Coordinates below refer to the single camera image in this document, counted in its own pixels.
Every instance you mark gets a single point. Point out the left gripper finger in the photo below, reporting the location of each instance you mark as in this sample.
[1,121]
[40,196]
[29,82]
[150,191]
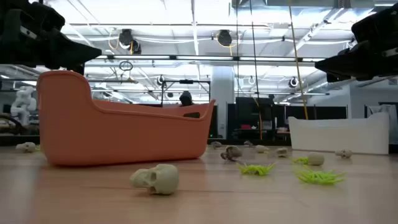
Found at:
[71,53]
[77,70]

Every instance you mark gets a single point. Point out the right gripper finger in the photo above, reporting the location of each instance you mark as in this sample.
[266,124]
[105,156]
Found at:
[337,78]
[342,63]

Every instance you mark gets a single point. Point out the beige plastic skull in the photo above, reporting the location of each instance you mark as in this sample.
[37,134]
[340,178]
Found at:
[344,153]
[261,149]
[27,147]
[282,152]
[316,159]
[161,180]

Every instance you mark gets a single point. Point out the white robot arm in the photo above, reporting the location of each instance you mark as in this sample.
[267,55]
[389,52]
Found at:
[23,102]

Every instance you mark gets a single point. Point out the black room partition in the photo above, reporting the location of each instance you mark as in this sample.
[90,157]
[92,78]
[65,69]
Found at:
[326,112]

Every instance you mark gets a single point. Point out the white plastic bin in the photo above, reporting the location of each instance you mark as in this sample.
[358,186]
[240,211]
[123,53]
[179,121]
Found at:
[339,137]

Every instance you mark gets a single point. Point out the grey hanging cloth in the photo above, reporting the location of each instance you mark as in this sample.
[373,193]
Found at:
[393,121]

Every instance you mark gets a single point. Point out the orange plastic bin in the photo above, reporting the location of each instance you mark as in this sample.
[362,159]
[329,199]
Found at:
[124,137]

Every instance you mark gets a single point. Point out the neon green plastic spider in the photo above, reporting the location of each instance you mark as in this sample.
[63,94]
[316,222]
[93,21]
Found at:
[256,169]
[301,160]
[318,178]

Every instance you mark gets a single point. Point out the black cabinet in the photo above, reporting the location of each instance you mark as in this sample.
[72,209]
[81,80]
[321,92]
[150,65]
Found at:
[248,112]

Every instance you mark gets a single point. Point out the small red object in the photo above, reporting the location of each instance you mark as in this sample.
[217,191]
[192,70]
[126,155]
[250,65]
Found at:
[245,126]

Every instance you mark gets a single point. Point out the person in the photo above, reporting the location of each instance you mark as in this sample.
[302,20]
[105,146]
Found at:
[186,99]

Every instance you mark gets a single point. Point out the white square column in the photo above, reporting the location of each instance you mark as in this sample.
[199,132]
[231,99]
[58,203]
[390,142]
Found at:
[222,102]

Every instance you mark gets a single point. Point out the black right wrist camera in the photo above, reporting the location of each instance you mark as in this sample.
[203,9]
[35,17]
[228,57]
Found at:
[376,25]

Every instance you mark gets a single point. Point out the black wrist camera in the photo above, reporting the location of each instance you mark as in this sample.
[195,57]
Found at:
[376,25]
[46,15]

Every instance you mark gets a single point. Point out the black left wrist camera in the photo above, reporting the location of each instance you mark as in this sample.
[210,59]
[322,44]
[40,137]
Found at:
[46,15]

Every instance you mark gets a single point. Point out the black metal frame rig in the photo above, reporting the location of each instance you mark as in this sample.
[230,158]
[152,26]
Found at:
[186,81]

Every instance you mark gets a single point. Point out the long ceiling light rail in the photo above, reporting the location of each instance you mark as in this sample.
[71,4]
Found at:
[205,58]

